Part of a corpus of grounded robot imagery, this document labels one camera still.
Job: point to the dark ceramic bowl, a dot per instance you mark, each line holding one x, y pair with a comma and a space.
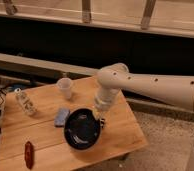
82, 130

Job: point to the wooden table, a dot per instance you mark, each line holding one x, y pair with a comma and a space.
121, 134

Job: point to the translucent plastic cup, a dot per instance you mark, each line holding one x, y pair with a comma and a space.
65, 86

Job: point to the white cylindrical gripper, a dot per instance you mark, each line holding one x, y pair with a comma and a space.
103, 100

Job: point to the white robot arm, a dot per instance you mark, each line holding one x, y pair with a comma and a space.
174, 90

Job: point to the black white striped box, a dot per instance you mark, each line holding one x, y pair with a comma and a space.
102, 122

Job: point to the blue sponge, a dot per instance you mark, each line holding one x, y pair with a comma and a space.
61, 117

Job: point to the clear plastic bottle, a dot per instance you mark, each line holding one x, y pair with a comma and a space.
25, 102

